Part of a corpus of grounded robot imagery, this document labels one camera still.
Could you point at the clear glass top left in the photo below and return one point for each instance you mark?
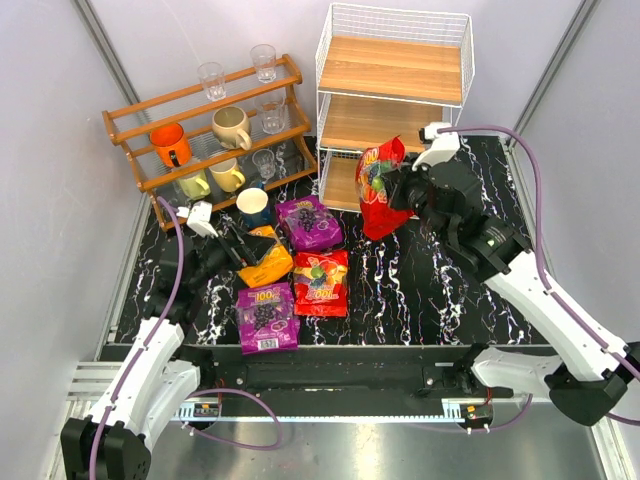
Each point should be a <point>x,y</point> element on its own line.
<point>212,79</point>

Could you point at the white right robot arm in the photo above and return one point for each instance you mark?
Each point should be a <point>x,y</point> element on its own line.
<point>591,368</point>

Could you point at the blue mug white inside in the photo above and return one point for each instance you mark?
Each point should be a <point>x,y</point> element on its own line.
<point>253,204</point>

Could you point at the wooden cup rack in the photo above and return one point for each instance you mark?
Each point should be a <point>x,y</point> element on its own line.
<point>131,127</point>

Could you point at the clear glass top right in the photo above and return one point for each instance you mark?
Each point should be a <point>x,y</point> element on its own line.
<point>264,57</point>

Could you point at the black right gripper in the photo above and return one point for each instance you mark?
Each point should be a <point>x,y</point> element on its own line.
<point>405,189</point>

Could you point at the purple candy bag back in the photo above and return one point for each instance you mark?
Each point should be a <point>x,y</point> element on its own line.
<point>308,224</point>

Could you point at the pale green mug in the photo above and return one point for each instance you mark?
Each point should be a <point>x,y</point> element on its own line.
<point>195,186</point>

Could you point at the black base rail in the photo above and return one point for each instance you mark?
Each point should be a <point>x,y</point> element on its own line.
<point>433,370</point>

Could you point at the white wire wooden shelf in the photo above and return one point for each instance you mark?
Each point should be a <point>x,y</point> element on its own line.
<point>384,73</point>

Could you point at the purple candy bag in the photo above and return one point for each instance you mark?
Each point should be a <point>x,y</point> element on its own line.
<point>266,320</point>
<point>308,224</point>

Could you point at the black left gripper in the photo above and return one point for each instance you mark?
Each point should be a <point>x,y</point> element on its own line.
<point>227,251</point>

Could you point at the beige round mug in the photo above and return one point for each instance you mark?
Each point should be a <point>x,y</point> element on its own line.
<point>232,128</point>

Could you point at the clear glass shelf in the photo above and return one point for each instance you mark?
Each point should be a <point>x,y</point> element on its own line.
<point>271,111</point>
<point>264,161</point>

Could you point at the purple candy bag front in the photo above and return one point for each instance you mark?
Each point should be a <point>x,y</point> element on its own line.
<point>266,320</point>

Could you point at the orange candy bag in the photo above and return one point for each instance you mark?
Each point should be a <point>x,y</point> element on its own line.
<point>276,263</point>

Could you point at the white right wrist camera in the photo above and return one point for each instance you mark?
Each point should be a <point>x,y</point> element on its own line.
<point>441,144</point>

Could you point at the clear glass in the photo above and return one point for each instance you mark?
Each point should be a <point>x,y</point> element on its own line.
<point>212,79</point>
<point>264,57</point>

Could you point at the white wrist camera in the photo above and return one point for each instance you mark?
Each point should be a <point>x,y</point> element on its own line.
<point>441,144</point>
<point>198,218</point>

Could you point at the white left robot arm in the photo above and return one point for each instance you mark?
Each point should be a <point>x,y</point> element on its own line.
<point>115,439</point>

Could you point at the yellow mug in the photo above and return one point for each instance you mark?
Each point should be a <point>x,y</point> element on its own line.
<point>228,175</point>

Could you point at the clear glass bottom shelf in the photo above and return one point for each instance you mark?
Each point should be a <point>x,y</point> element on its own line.
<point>264,161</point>

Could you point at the clear glass middle shelf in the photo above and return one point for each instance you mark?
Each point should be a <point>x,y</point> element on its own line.
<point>271,111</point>

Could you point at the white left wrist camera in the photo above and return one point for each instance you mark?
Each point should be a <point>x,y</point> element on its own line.
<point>198,218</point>

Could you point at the orange mug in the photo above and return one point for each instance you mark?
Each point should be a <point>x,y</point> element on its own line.
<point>171,145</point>

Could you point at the red candy bag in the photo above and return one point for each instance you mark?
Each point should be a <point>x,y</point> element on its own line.
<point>374,191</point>
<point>320,284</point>

